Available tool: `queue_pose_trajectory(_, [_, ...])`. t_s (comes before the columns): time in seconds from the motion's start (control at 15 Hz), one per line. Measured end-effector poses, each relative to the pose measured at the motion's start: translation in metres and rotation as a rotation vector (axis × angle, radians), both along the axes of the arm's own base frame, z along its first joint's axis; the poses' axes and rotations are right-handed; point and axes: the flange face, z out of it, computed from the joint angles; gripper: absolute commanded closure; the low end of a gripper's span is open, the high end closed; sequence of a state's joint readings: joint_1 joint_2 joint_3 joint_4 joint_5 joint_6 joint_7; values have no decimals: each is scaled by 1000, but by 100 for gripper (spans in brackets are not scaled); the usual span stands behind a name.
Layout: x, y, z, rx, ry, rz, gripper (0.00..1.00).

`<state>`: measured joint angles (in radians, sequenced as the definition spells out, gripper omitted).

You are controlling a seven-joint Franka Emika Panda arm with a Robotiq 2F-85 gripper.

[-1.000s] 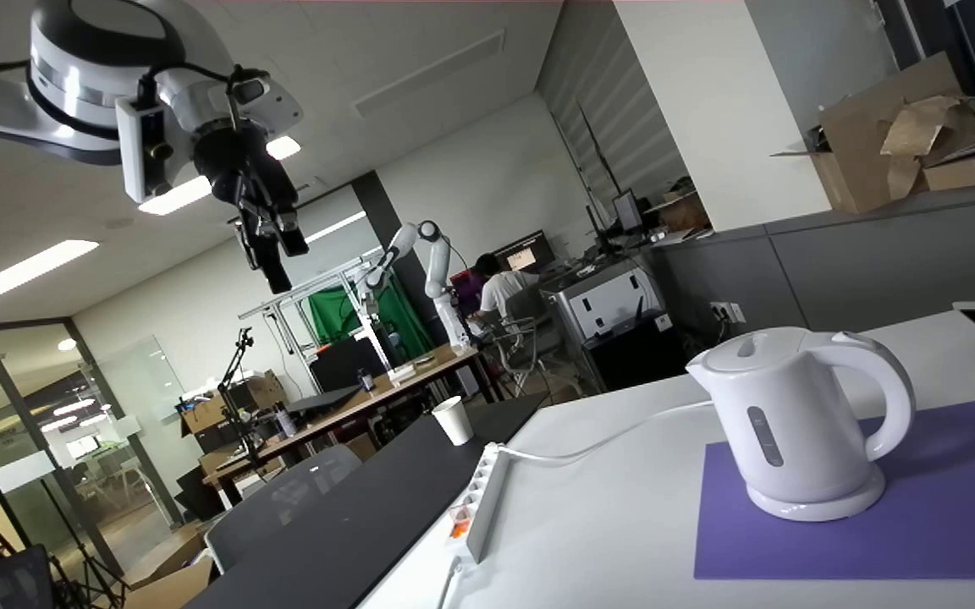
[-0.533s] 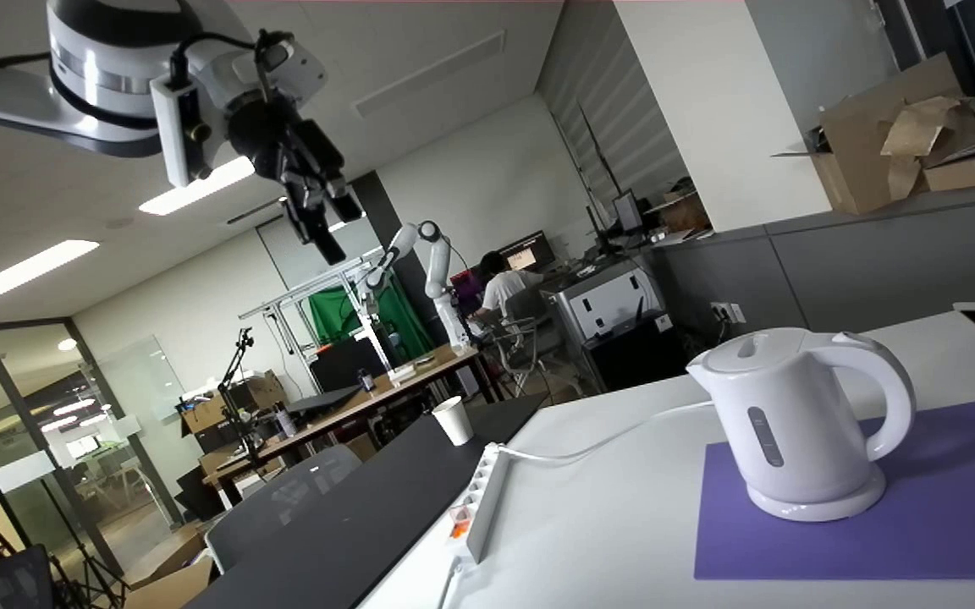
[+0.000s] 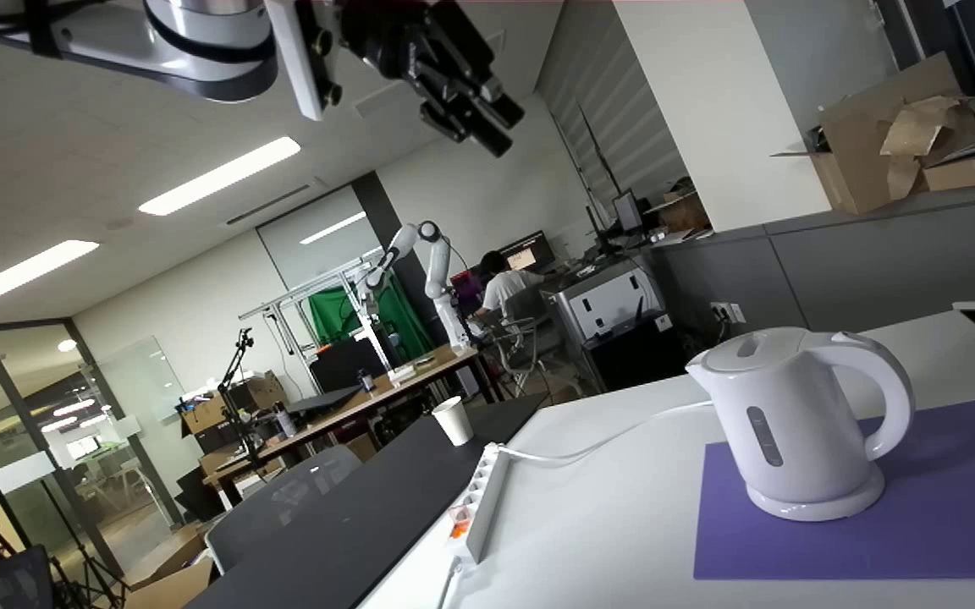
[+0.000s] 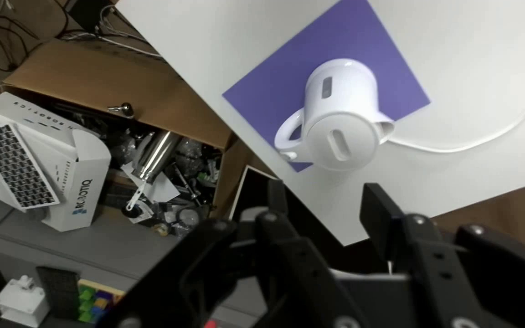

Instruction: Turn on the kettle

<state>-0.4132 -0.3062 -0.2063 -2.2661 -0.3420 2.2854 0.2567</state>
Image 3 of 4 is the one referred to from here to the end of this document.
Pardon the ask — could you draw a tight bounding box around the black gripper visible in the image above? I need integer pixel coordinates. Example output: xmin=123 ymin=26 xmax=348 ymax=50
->
xmin=339 ymin=0 xmax=528 ymax=159

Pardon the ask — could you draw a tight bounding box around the white electric kettle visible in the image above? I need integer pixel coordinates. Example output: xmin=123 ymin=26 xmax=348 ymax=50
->
xmin=685 ymin=324 xmax=918 ymax=523

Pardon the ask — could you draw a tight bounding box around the black computer monitor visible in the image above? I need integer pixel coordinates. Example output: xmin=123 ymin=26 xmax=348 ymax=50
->
xmin=500 ymin=230 xmax=548 ymax=278

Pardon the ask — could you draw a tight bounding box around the seated person white shirt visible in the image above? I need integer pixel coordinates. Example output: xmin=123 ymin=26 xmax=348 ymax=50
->
xmin=472 ymin=249 xmax=548 ymax=332

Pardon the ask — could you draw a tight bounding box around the white cabinet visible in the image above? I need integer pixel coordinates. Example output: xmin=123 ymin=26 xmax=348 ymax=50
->
xmin=552 ymin=260 xmax=674 ymax=350

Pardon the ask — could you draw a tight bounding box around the green cloth screen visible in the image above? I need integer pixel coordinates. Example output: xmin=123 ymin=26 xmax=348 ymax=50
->
xmin=302 ymin=274 xmax=437 ymax=357

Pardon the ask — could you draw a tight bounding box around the long ceiling light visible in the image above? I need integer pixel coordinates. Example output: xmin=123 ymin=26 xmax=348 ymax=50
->
xmin=135 ymin=131 xmax=306 ymax=220
xmin=0 ymin=236 xmax=102 ymax=319

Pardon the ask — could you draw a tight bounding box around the white paper cup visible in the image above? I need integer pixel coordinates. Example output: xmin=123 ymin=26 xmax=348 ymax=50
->
xmin=429 ymin=392 xmax=478 ymax=451

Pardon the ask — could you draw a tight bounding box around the wooden work table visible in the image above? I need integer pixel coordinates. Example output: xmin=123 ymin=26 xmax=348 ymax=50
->
xmin=201 ymin=344 xmax=483 ymax=513

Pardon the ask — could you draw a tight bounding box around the large open cardboard box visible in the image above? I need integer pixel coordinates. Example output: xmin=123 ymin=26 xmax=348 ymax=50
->
xmin=780 ymin=50 xmax=975 ymax=220

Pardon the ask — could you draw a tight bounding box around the grey chair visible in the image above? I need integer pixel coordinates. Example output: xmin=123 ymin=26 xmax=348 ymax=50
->
xmin=203 ymin=442 xmax=367 ymax=579

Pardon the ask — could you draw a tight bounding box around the brown cardboard box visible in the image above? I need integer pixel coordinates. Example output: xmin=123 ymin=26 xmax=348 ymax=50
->
xmin=123 ymin=549 xmax=219 ymax=609

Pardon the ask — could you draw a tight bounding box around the purple rectangular mat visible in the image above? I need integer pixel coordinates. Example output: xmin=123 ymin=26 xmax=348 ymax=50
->
xmin=691 ymin=395 xmax=975 ymax=587

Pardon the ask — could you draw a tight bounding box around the white wall outlet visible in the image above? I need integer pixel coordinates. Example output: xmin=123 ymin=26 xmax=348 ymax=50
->
xmin=707 ymin=297 xmax=752 ymax=332

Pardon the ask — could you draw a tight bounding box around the white kettle power cable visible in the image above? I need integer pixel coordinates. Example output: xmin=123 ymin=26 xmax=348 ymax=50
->
xmin=497 ymin=395 xmax=718 ymax=472

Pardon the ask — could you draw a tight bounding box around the white power strip orange switch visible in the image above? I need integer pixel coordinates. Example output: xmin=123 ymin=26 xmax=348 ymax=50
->
xmin=447 ymin=439 xmax=515 ymax=569

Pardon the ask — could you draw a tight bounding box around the white power strip cord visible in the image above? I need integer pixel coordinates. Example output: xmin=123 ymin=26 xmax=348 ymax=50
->
xmin=429 ymin=555 xmax=472 ymax=609

